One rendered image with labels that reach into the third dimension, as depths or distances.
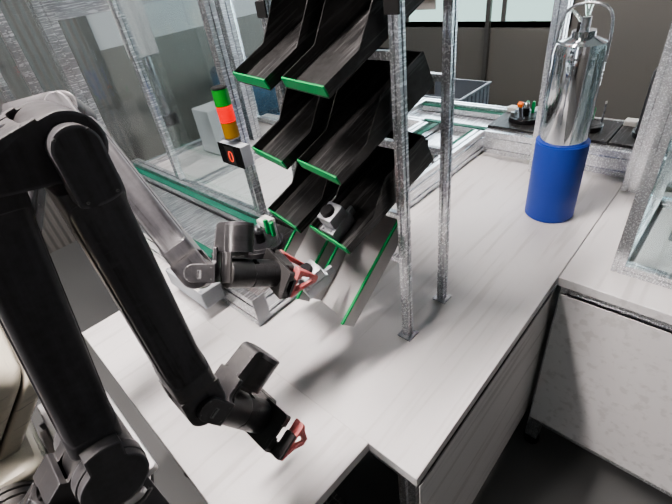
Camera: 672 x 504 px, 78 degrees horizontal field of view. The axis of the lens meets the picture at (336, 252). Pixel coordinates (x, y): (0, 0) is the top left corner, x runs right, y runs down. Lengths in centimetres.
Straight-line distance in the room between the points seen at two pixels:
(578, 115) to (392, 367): 90
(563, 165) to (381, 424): 96
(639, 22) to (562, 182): 269
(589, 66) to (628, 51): 274
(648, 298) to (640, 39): 297
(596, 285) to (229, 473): 106
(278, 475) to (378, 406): 26
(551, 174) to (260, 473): 119
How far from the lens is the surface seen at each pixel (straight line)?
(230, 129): 140
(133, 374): 128
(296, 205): 103
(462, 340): 114
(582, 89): 143
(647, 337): 142
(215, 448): 104
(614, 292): 136
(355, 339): 114
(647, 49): 412
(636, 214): 134
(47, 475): 64
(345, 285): 102
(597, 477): 202
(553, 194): 154
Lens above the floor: 170
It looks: 36 degrees down
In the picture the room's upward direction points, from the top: 9 degrees counter-clockwise
